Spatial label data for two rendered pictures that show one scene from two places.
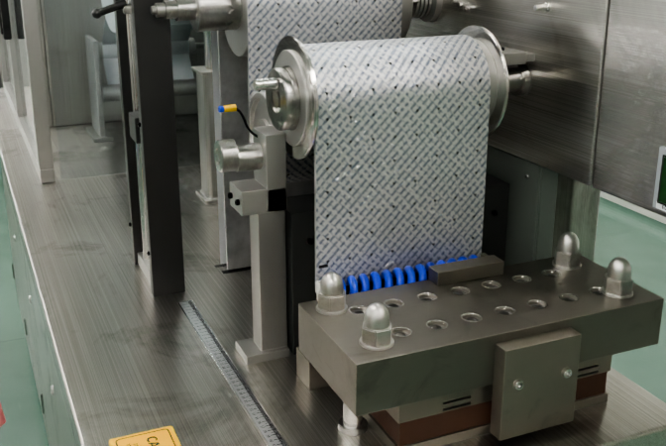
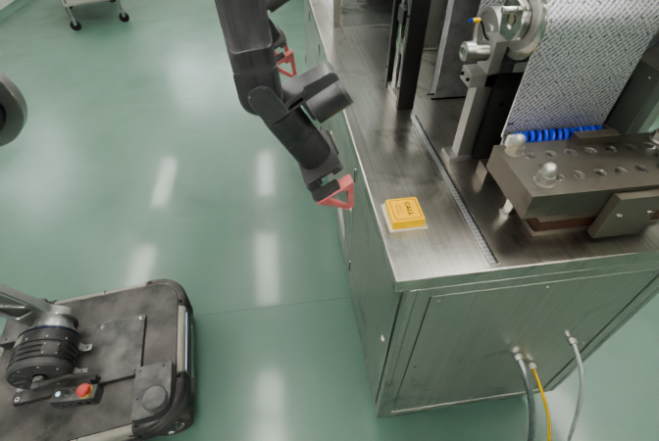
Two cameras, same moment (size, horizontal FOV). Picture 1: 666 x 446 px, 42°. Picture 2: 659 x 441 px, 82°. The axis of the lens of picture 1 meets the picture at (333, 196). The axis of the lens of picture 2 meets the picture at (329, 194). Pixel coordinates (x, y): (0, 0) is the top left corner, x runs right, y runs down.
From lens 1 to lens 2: 28 cm
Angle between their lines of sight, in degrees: 29
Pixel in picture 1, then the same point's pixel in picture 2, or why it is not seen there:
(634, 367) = not seen: hidden behind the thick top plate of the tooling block
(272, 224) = (482, 93)
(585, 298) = not seen: outside the picture
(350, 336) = (527, 174)
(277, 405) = (466, 190)
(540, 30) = not seen: outside the picture
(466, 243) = (596, 118)
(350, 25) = not seen: outside the picture
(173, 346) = (409, 143)
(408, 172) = (581, 74)
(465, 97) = (640, 28)
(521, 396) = (616, 220)
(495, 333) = (616, 187)
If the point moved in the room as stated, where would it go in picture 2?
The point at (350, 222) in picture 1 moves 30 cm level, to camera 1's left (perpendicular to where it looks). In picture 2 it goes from (534, 101) to (390, 82)
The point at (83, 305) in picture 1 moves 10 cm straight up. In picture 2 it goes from (362, 111) to (364, 79)
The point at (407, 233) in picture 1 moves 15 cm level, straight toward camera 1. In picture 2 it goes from (565, 110) to (570, 149)
